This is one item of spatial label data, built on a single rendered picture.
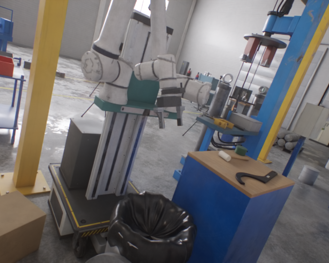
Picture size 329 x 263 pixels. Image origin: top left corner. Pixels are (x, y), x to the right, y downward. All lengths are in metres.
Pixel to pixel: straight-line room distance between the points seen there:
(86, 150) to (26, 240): 0.71
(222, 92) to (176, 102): 2.65
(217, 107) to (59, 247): 2.78
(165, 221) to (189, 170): 0.43
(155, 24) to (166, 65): 0.31
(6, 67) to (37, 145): 1.12
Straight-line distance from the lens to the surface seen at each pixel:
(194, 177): 1.86
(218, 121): 2.68
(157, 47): 1.37
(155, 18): 1.41
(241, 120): 3.08
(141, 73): 1.23
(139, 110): 1.65
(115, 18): 1.37
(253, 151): 3.47
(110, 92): 1.54
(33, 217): 1.96
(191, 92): 1.76
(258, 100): 4.97
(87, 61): 1.41
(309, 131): 3.41
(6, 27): 10.37
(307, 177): 6.02
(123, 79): 1.53
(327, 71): 14.58
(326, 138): 13.61
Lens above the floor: 1.55
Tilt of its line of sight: 15 degrees down
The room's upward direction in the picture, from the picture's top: 18 degrees clockwise
